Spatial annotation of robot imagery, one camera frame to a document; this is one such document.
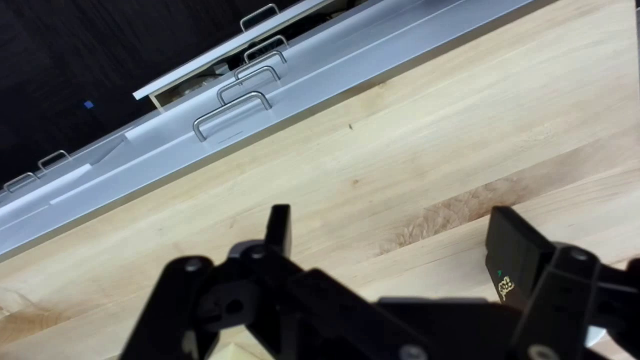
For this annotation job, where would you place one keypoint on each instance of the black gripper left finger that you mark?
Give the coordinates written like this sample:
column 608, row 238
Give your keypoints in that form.
column 267, row 312

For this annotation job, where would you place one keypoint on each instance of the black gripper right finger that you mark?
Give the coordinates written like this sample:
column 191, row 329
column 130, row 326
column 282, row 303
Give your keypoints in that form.
column 572, row 301

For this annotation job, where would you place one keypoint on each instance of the white table base cabinet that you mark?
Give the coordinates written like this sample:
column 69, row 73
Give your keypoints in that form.
column 301, row 73

